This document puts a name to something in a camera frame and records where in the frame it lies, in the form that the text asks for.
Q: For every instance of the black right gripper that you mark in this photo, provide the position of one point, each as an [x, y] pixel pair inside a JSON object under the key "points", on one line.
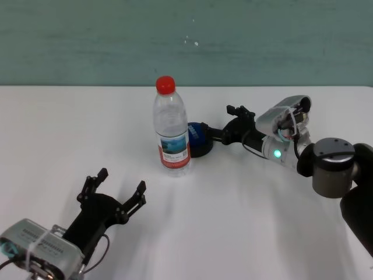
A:
{"points": [[236, 131]]}

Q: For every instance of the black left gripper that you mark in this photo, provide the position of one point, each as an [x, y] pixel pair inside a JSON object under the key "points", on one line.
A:
{"points": [[93, 218]]}

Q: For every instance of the blue push button black base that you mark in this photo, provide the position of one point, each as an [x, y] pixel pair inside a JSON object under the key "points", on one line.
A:
{"points": [[196, 146]]}

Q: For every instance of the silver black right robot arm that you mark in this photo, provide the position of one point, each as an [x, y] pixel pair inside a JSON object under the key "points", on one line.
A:
{"points": [[332, 163]]}

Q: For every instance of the clear water bottle red cap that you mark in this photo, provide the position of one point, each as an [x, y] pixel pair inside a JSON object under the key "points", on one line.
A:
{"points": [[172, 146]]}

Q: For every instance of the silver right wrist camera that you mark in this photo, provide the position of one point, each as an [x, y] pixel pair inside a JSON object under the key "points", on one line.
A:
{"points": [[274, 116]]}

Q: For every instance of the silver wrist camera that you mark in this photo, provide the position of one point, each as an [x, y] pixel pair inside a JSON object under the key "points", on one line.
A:
{"points": [[58, 248], [274, 116]]}

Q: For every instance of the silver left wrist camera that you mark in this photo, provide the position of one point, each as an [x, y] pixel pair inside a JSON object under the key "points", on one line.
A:
{"points": [[58, 248]]}

